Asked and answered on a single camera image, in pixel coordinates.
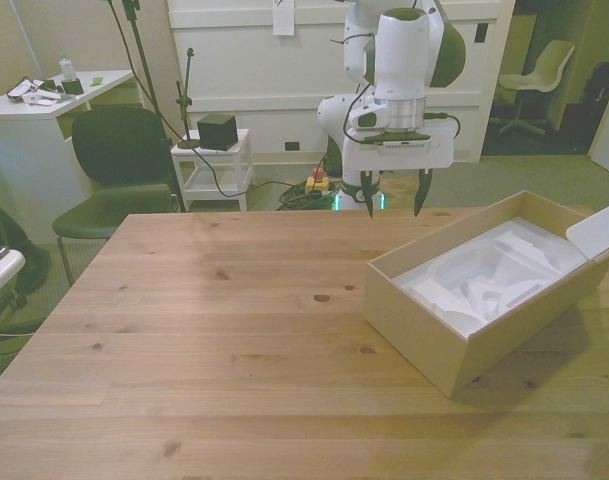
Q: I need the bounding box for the coiled black cable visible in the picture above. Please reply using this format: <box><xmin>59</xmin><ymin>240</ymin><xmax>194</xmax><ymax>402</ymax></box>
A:
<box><xmin>277</xmin><ymin>180</ymin><xmax>341</xmax><ymax>212</ymax></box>

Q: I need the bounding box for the black backpack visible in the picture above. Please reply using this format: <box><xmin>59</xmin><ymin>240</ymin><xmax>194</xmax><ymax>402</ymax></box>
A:
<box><xmin>580</xmin><ymin>61</ymin><xmax>609</xmax><ymax>154</ymax></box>

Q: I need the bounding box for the white foam insert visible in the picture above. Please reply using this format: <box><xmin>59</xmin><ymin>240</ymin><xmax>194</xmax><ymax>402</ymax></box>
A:
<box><xmin>392</xmin><ymin>215</ymin><xmax>589</xmax><ymax>342</ymax></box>

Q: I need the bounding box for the black microphone stand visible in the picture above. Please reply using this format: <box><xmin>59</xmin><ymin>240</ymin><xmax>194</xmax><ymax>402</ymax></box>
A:
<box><xmin>175</xmin><ymin>47</ymin><xmax>204</xmax><ymax>151</ymax></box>

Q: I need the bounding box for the clear plastic bottle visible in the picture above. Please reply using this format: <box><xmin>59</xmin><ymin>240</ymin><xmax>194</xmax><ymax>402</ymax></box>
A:
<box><xmin>58</xmin><ymin>51</ymin><xmax>78</xmax><ymax>82</ymax></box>

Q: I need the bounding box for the white gadgets pile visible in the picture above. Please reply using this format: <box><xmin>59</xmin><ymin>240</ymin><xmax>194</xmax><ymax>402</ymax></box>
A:
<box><xmin>5</xmin><ymin>76</ymin><xmax>63</xmax><ymax>107</ymax></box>

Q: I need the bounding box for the white wall cabinet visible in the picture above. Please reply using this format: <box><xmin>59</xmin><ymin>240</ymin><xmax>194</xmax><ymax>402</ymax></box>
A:
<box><xmin>165</xmin><ymin>0</ymin><xmax>516</xmax><ymax>166</ymax></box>

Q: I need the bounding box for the white swivel chair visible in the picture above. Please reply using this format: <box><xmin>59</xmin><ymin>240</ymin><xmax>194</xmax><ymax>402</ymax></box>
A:
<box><xmin>497</xmin><ymin>39</ymin><xmax>576</xmax><ymax>136</ymax></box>

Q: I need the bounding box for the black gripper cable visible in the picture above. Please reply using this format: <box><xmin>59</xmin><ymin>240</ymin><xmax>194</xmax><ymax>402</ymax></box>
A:
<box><xmin>422</xmin><ymin>112</ymin><xmax>462</xmax><ymax>140</ymax></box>

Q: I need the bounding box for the black cube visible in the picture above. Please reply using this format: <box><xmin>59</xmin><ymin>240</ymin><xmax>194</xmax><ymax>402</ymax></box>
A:
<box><xmin>196</xmin><ymin>113</ymin><xmax>236</xmax><ymax>152</ymax></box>

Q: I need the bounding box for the white desk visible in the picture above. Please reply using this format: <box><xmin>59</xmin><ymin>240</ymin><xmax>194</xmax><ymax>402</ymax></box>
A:
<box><xmin>0</xmin><ymin>69</ymin><xmax>136</xmax><ymax>245</ymax></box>

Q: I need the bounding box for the yellow emergency stop button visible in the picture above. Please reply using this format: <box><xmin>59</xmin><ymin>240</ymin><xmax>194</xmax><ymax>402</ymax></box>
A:
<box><xmin>305</xmin><ymin>166</ymin><xmax>330</xmax><ymax>195</ymax></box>

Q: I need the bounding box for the white box lid flap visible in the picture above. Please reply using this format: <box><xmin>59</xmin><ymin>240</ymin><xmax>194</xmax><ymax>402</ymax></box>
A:
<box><xmin>565</xmin><ymin>198</ymin><xmax>609</xmax><ymax>262</ymax></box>

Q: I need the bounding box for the white paper sheet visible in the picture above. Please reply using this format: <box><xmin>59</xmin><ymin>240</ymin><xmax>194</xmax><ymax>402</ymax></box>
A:
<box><xmin>272</xmin><ymin>0</ymin><xmax>296</xmax><ymax>37</ymax></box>

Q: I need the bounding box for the white side table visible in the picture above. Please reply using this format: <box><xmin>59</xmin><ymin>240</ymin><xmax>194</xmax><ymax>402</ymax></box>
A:
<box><xmin>170</xmin><ymin>128</ymin><xmax>257</xmax><ymax>213</ymax></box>

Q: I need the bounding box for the black office chair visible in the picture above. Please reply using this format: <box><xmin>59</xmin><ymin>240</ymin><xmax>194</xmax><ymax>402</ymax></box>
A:
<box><xmin>52</xmin><ymin>106</ymin><xmax>186</xmax><ymax>287</ymax></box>

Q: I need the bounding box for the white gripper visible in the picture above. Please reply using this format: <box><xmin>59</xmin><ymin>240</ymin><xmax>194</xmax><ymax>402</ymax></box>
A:
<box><xmin>341</xmin><ymin>121</ymin><xmax>458</xmax><ymax>220</ymax></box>

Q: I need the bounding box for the tan cardboard box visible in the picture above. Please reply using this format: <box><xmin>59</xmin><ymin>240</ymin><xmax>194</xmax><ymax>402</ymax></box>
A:
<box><xmin>362</xmin><ymin>189</ymin><xmax>609</xmax><ymax>400</ymax></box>

